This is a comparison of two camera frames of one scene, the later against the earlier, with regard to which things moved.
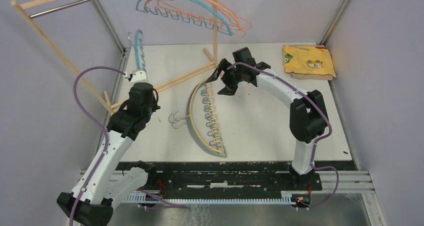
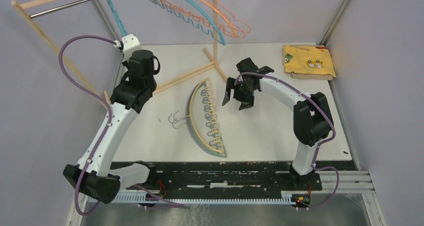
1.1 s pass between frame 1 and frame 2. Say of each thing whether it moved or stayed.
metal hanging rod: stayed
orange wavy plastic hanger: moved
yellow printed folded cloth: stayed
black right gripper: moved
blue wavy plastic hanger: moved
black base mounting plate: stayed
